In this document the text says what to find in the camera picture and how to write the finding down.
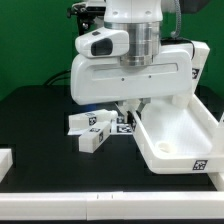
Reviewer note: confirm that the white front fence bar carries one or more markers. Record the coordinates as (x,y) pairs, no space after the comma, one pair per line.
(112,206)

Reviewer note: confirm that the white right fence bar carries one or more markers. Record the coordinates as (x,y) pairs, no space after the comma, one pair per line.
(218,180)

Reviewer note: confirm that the white marker sheet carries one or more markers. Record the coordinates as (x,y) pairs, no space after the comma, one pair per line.
(118,127)

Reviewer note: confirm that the white square desk top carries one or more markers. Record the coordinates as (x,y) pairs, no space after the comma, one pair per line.
(179,141)

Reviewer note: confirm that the camera on stand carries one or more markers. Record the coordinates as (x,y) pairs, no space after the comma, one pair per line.
(95,4)

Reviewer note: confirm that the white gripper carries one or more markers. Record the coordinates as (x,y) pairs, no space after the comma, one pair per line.
(97,74)

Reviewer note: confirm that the white fence bar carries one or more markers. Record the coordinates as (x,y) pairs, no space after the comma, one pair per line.
(6,161)
(218,180)
(112,206)

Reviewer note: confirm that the white left fence bar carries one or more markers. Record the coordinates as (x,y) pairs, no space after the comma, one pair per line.
(6,161)

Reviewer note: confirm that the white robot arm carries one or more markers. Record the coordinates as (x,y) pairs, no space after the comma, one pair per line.
(127,62)

